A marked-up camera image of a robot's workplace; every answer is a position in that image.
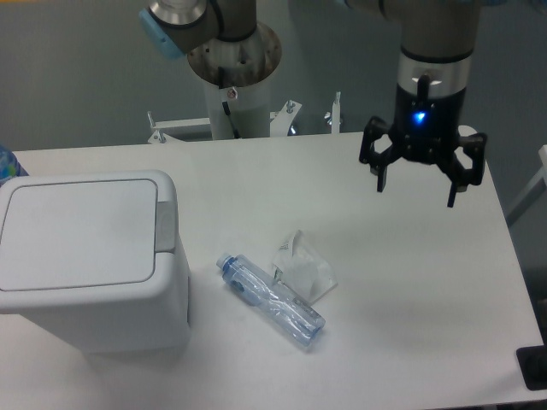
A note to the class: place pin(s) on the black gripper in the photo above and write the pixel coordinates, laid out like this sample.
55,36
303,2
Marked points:
423,128

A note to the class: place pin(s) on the white push-button trash can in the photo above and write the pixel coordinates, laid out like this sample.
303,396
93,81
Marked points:
96,259

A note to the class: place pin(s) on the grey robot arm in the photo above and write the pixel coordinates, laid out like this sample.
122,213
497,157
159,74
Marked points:
231,50

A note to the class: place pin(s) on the crumpled white plastic wrapper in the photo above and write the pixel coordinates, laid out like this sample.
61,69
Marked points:
299,266

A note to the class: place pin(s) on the clear plastic water bottle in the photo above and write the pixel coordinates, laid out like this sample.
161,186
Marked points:
277,302

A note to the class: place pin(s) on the black block at table corner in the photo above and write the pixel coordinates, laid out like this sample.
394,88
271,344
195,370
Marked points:
532,361

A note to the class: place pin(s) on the blue bottle at left edge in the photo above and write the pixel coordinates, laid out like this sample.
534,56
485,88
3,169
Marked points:
10,166

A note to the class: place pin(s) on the white upright bracket with bolt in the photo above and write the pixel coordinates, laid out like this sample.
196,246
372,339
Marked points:
333,118

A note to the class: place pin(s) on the white frame at right edge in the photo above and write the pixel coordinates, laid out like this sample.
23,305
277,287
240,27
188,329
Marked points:
532,191

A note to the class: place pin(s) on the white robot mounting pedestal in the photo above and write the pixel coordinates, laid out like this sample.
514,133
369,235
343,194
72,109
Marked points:
232,113

